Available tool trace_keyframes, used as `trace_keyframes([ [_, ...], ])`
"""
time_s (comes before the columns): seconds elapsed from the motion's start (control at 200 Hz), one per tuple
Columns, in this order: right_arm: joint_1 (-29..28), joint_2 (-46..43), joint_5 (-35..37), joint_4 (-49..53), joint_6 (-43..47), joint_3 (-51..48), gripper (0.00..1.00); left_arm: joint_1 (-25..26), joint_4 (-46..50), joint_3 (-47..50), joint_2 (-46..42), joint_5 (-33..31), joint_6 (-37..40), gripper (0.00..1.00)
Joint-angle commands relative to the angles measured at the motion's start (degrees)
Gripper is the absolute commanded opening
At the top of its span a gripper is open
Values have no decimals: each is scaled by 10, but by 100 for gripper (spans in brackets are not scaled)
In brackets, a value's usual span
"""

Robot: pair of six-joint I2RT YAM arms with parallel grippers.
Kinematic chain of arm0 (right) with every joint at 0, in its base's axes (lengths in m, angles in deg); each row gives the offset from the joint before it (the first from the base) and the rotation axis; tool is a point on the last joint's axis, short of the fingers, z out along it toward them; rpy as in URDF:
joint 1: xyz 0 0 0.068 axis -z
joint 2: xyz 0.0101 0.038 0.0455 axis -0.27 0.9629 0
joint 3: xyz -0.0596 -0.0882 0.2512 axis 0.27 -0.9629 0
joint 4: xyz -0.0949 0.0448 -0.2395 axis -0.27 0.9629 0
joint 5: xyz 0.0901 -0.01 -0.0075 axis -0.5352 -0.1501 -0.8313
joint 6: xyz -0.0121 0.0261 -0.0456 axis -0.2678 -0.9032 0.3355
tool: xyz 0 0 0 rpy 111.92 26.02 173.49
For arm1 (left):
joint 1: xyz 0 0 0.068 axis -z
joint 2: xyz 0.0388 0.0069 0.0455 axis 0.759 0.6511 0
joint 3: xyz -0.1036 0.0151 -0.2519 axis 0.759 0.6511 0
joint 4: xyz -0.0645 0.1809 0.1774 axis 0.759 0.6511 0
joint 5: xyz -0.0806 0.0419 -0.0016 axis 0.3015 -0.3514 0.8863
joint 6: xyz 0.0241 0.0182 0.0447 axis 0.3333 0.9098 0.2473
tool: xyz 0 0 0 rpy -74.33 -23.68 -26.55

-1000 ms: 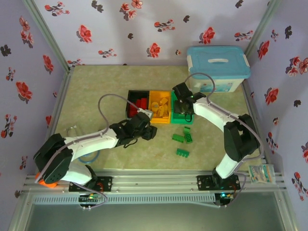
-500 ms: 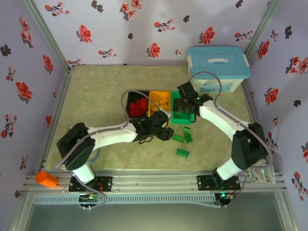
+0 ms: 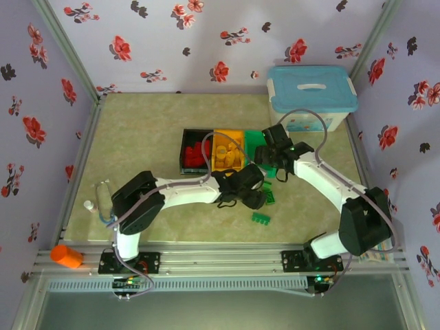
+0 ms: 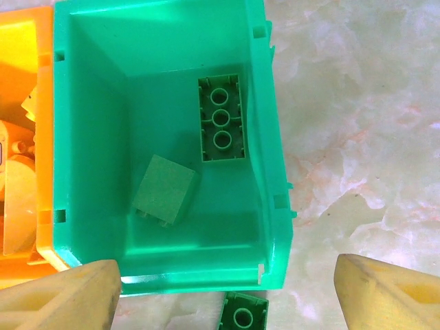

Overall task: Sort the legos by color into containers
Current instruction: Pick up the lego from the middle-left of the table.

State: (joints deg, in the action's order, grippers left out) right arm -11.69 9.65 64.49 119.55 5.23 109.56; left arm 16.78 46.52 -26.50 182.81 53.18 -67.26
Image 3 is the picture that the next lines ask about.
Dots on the large green lego brick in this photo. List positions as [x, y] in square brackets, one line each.
[270, 198]

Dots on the long red lego brick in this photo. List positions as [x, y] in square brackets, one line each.
[196, 162]
[202, 156]

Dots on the small red lego brick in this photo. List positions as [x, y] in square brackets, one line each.
[199, 145]

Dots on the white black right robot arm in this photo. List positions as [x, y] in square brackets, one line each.
[326, 178]

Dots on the green plastic bin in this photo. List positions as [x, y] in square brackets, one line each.
[252, 144]

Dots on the long green lego brick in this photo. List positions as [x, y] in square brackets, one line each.
[260, 218]

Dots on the yellow plastic bin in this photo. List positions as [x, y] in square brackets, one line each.
[227, 135]

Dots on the black plastic bin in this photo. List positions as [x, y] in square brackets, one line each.
[187, 135]

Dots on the white storage box blue lid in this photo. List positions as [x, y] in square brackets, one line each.
[309, 89]

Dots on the small circuit board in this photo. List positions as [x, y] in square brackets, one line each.
[127, 282]
[323, 280]

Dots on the clear bag of packets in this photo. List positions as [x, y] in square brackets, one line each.
[381, 256]

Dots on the orange cylinder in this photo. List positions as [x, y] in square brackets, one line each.
[67, 258]

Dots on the aluminium front rail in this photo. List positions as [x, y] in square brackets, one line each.
[220, 261]

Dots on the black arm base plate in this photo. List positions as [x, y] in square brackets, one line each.
[292, 261]
[151, 261]

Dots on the aluminium corner post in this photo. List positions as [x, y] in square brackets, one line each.
[71, 51]
[376, 34]

